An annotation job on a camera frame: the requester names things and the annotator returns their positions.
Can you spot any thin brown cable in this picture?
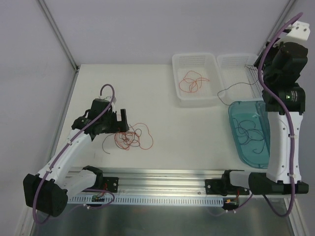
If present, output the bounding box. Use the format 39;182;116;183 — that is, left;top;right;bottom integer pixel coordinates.
217;64;261;106

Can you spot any orange cable bundle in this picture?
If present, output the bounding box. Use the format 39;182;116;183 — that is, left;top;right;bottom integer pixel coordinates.
102;122;154;154

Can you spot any thin purple cable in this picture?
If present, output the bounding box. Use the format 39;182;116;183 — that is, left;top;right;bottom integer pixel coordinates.
232;118;267;154

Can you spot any single orange cable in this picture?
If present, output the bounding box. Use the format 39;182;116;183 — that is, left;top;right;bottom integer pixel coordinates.
178;69;210;93

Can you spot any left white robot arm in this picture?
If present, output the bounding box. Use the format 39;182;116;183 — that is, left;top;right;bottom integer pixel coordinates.
23;96;129;217

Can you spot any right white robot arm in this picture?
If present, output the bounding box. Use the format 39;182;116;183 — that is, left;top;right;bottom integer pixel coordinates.
220;42;309;196

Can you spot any right white perforated basket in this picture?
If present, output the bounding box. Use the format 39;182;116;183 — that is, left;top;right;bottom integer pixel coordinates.
217;53;263;105

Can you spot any white perforated basket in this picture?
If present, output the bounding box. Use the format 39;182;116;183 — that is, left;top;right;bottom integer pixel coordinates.
172;53;224;108
217;53;263;105

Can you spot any teal transparent plastic tub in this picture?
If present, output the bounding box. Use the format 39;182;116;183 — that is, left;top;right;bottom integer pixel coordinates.
228;101;270;169

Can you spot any left white perforated basket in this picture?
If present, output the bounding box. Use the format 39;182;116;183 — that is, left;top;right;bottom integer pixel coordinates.
172;53;224;108

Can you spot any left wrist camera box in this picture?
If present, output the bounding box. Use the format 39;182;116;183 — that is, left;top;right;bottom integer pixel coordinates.
99;96;116;113

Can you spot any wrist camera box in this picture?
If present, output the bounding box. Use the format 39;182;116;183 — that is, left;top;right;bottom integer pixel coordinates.
282;21;310;44
99;96;116;113

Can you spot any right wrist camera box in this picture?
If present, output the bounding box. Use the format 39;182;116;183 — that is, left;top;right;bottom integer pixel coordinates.
282;21;310;44

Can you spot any right aluminium frame post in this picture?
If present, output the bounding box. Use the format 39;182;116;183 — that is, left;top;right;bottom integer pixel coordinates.
257;0;298;56

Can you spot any aluminium frame post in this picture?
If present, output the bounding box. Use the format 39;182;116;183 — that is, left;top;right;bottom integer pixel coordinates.
36;0;79;71
257;0;298;56

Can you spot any aluminium mounting rail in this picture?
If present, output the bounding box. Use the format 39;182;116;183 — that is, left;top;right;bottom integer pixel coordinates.
101;167;223;197

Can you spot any white slotted cable duct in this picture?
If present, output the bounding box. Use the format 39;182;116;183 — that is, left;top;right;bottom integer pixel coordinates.
68;194;223;207

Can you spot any left aluminium frame post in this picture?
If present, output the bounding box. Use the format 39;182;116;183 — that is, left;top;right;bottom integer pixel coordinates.
36;0;79;71

